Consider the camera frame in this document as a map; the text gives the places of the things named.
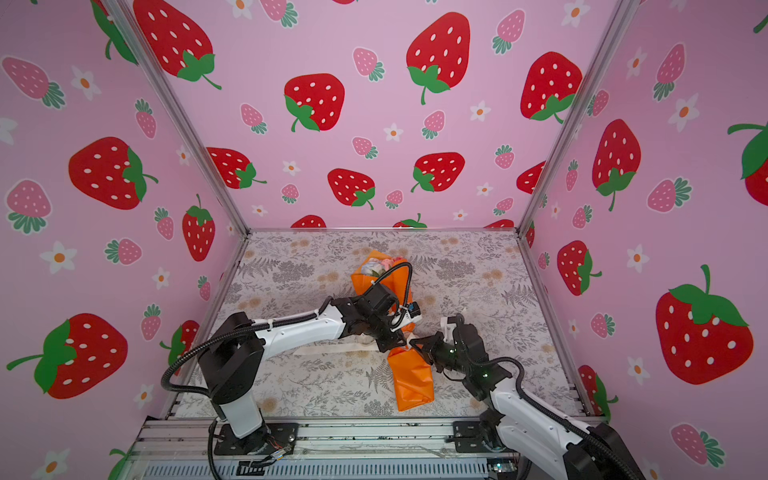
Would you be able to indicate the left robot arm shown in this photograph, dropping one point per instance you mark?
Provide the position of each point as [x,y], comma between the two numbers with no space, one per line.
[224,367]

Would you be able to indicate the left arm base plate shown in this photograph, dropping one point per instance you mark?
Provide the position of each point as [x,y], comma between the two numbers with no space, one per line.
[268,440]

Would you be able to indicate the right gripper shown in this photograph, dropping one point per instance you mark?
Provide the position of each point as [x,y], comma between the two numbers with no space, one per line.
[432,342]

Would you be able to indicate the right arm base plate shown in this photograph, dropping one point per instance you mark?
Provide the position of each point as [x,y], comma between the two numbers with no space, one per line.
[474,436]

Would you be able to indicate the orange wrapping paper sheet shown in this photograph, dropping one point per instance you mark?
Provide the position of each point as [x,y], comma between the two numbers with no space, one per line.
[412,376]

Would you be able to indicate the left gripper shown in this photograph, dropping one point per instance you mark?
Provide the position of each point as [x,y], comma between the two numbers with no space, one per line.
[394,340]

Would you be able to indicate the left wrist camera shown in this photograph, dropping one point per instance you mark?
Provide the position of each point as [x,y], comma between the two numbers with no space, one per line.
[410,314]

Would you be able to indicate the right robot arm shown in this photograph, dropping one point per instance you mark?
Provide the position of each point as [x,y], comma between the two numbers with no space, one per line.
[562,446]

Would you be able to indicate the aluminium front rail frame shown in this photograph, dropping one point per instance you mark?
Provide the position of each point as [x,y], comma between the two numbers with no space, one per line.
[326,448]

